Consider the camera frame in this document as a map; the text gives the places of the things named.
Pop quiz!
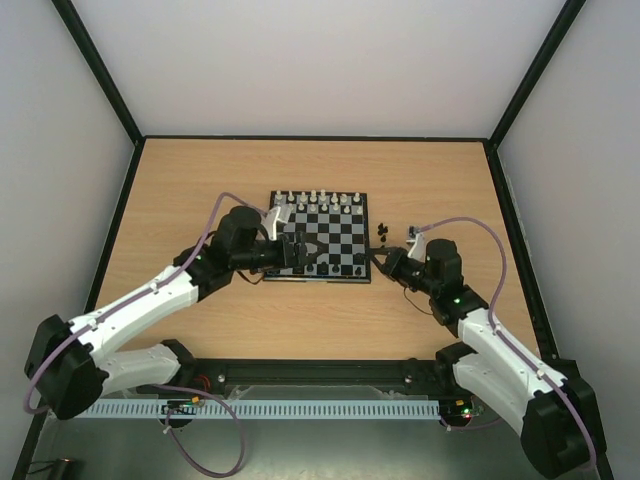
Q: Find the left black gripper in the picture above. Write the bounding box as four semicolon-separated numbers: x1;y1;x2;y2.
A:
233;232;328;272

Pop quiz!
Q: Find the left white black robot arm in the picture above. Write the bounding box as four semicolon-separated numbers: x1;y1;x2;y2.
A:
25;206;328;420

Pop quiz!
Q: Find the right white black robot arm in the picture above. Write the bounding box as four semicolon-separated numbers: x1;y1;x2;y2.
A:
367;239;606;479

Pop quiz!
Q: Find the black and grey chessboard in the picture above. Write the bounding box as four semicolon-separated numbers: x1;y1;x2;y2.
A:
265;190;371;284

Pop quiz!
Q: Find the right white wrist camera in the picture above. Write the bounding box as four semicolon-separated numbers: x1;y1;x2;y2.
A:
407;226;427;261

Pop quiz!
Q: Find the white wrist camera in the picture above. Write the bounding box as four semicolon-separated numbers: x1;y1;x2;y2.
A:
262;203;295;241
407;226;427;261

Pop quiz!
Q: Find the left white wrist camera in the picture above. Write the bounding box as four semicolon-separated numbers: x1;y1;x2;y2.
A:
262;203;295;241

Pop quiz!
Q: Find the black aluminium mounting rail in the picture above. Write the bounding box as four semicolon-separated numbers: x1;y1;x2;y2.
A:
187;359;473;399

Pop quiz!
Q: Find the light blue slotted cable duct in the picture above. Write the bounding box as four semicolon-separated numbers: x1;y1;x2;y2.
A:
79;399;440;421

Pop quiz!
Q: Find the black enclosure frame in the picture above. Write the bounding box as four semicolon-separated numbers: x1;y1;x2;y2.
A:
23;1;614;479

